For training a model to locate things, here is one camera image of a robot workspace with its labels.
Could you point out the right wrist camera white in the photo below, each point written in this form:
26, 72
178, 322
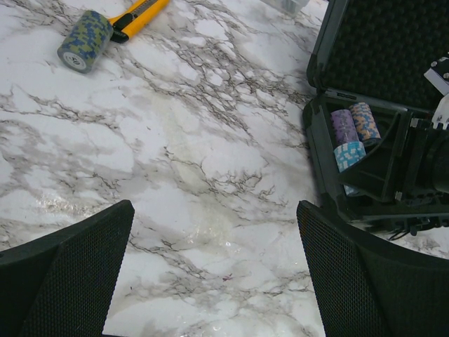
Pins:
437, 75

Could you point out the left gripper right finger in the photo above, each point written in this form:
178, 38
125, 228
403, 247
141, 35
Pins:
367, 286

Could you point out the green blue poker chip stack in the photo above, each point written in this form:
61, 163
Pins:
86, 42

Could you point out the black poker set case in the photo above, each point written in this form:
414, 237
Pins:
373, 52

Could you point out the light blue poker chip stack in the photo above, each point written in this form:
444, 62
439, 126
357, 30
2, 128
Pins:
348, 154

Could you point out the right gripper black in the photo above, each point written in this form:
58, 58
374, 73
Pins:
409, 165

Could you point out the purple poker chip stack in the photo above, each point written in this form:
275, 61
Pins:
344, 127

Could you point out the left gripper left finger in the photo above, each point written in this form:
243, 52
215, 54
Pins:
62, 284

